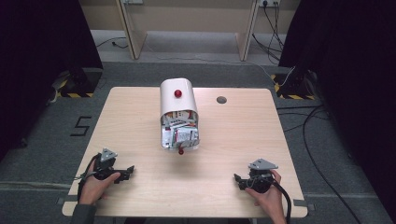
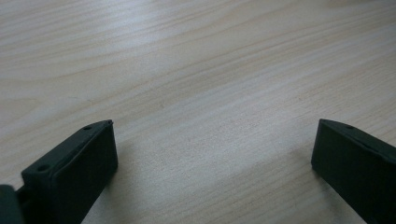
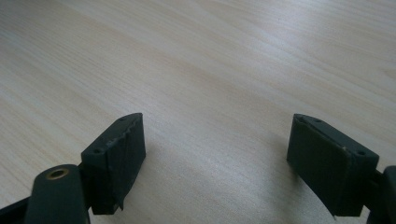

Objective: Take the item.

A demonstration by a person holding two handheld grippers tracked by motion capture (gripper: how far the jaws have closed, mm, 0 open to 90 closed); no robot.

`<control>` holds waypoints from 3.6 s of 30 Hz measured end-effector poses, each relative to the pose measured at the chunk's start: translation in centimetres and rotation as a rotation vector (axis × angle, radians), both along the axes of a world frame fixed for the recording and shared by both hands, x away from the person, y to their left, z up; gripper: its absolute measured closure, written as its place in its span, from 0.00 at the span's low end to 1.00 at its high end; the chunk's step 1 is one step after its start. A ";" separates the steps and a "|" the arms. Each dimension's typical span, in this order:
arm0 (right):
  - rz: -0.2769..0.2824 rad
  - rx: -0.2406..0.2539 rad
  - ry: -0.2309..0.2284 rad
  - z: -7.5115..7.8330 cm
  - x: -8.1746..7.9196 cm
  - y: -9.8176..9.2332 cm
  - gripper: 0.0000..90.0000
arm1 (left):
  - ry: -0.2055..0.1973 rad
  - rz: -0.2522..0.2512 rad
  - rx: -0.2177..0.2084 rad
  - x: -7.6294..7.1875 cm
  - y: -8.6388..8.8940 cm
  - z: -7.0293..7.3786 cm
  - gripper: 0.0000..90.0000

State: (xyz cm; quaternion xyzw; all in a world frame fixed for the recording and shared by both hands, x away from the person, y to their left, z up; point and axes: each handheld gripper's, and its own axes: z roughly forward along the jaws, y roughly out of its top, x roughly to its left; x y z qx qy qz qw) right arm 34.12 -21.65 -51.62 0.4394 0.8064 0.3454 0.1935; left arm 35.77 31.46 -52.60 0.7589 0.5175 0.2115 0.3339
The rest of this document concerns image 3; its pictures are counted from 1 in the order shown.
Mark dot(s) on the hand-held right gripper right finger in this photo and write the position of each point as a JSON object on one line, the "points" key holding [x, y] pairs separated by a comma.
{"points": [[327, 168]]}

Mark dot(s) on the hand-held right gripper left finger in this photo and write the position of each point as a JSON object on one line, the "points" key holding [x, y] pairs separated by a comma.
{"points": [[115, 168]]}

